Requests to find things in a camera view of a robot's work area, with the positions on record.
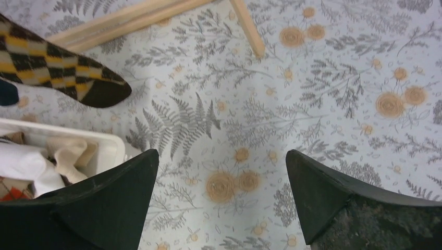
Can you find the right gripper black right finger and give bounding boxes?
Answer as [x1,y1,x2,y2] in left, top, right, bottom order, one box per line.
[286,150,441,249]

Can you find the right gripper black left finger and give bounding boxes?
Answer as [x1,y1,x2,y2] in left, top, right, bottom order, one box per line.
[1,149,159,249]

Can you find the navy blue patterned sock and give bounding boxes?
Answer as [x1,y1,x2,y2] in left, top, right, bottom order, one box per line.
[0,80,19,106]

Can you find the brown yellow argyle sock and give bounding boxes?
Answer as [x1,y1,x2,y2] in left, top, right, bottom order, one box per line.
[1,15,132,108]

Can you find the white sock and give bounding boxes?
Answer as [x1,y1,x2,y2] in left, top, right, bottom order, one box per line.
[1,140,65,198]

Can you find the white plastic laundry basket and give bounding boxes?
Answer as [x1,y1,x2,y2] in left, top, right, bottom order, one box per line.
[0,118,126,203]

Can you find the beige sock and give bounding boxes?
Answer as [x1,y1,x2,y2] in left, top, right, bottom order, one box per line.
[46,136,98,184]

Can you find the brown orange argyle sock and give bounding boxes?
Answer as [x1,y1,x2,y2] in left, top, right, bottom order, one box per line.
[1,177,34,202]

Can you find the floral grey table cloth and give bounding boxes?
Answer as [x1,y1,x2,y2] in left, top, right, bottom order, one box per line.
[1,1,441,249]

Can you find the wooden drying rack frame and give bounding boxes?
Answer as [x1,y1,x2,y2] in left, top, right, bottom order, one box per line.
[46,0,266,58]

